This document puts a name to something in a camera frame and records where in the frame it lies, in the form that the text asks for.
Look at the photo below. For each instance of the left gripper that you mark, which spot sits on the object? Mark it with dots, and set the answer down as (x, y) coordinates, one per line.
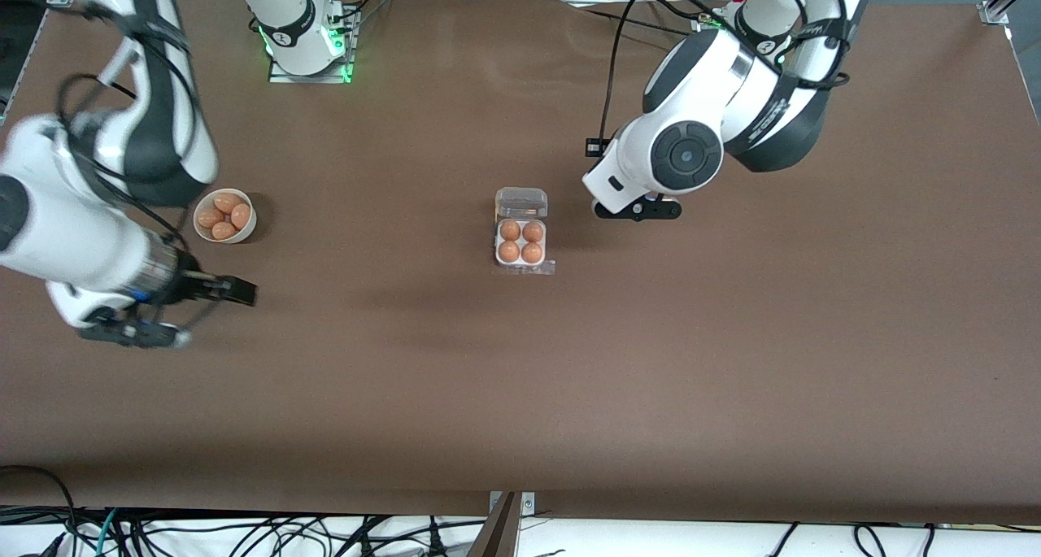
(591, 141)

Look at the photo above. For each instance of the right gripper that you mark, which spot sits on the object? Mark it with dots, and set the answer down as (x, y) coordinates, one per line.
(192, 284)

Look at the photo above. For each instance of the clear plastic egg carton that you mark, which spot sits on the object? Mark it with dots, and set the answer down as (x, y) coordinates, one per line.
(520, 203)

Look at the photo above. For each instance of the brown egg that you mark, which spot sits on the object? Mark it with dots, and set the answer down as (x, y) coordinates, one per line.
(509, 252)
(228, 202)
(211, 218)
(532, 253)
(224, 231)
(241, 215)
(510, 230)
(533, 232)

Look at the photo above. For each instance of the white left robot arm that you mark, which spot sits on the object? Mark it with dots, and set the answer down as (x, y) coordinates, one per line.
(687, 157)

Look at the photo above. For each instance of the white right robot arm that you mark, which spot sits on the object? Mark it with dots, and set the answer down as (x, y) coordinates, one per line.
(49, 232)

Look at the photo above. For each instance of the white round bowl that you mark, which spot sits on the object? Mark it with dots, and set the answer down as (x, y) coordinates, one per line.
(246, 234)

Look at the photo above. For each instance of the clear plastic tape piece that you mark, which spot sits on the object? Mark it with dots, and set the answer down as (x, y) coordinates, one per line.
(545, 269)

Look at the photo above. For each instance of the brown table cover sheet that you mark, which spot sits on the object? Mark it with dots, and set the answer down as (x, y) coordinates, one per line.
(651, 378)

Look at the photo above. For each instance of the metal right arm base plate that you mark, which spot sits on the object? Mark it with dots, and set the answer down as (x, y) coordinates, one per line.
(280, 73)

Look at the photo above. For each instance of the small metal bracket plate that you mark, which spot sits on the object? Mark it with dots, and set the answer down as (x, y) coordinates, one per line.
(529, 504)

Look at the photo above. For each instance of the dark wedge-shaped mount bar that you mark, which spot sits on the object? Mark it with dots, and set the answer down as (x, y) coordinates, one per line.
(496, 537)

